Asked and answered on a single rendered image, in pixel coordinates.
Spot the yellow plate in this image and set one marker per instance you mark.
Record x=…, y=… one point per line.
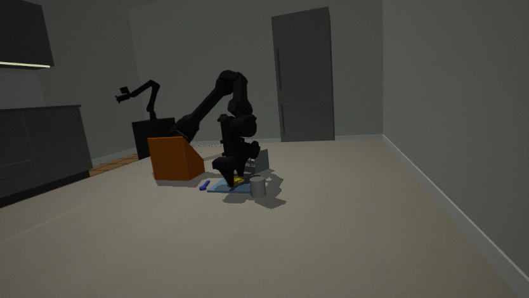
x=238, y=180

